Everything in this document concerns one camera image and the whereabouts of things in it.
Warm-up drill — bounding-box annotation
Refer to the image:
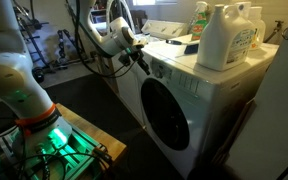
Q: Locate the dark floor mat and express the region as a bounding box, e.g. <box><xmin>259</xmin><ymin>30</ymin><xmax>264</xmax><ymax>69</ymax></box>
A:
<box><xmin>0</xmin><ymin>72</ymin><xmax>185</xmax><ymax>180</ymax></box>

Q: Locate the white front-load washing machine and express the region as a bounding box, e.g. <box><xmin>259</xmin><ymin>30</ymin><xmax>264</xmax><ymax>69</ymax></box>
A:
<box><xmin>109</xmin><ymin>33</ymin><xmax>280</xmax><ymax>180</ymax></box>

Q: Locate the metal wall faucet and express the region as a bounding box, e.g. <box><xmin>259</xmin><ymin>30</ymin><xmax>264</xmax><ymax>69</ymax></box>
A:
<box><xmin>263</xmin><ymin>19</ymin><xmax>285</xmax><ymax>44</ymax></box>

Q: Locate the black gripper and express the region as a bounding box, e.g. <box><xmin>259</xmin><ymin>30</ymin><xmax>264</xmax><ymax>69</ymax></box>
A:
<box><xmin>118</xmin><ymin>47</ymin><xmax>151</xmax><ymax>76</ymax></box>

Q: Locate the large white detergent jug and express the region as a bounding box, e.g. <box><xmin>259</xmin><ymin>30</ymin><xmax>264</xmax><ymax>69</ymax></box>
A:
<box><xmin>196</xmin><ymin>3</ymin><xmax>256</xmax><ymax>72</ymax></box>

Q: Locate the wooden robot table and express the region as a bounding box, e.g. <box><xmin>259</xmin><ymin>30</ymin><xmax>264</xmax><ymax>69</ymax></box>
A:
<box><xmin>54</xmin><ymin>102</ymin><xmax>128</xmax><ymax>163</ymax></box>

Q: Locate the white top-load dryer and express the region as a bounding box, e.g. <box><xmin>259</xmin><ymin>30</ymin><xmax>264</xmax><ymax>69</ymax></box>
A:
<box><xmin>139</xmin><ymin>18</ymin><xmax>190</xmax><ymax>42</ymax></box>

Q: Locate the black exercise rack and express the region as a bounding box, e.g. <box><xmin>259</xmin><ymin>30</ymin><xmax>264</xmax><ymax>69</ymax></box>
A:
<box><xmin>11</xmin><ymin>0</ymin><xmax>87</xmax><ymax>84</ymax></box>

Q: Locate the blue scrub brush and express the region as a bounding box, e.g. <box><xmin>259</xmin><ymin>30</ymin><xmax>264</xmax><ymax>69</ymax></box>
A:
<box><xmin>165</xmin><ymin>38</ymin><xmax>200</xmax><ymax>56</ymax></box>

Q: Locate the small white bottle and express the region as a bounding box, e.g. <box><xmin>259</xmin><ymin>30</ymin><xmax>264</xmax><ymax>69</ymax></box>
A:
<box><xmin>248</xmin><ymin>5</ymin><xmax>267</xmax><ymax>51</ymax></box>

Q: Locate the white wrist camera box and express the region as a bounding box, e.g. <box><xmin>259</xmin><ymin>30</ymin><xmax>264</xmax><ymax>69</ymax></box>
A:
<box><xmin>134</xmin><ymin>35</ymin><xmax>149</xmax><ymax>47</ymax></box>

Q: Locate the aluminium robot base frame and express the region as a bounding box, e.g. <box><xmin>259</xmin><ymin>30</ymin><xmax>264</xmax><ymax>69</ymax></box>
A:
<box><xmin>0</xmin><ymin>124</ymin><xmax>113</xmax><ymax>180</ymax></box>

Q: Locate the white looped hose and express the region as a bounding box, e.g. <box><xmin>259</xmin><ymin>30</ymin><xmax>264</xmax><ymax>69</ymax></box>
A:
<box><xmin>104</xmin><ymin>0</ymin><xmax>136</xmax><ymax>35</ymax></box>

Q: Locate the silver washer control knob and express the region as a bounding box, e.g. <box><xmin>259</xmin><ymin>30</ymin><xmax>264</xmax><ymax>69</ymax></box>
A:
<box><xmin>152</xmin><ymin>65</ymin><xmax>164</xmax><ymax>79</ymax></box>

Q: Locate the green spray bottle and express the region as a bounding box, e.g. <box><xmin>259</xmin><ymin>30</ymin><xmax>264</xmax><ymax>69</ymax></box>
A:
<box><xmin>189</xmin><ymin>1</ymin><xmax>209</xmax><ymax>42</ymax></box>

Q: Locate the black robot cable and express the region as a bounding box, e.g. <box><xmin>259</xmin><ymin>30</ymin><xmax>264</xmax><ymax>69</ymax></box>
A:
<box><xmin>64</xmin><ymin>0</ymin><xmax>139</xmax><ymax>80</ymax></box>

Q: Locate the dark round washer door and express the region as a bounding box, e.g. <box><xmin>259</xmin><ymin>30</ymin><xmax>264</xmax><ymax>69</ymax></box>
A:
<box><xmin>140</xmin><ymin>77</ymin><xmax>191</xmax><ymax>152</ymax></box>

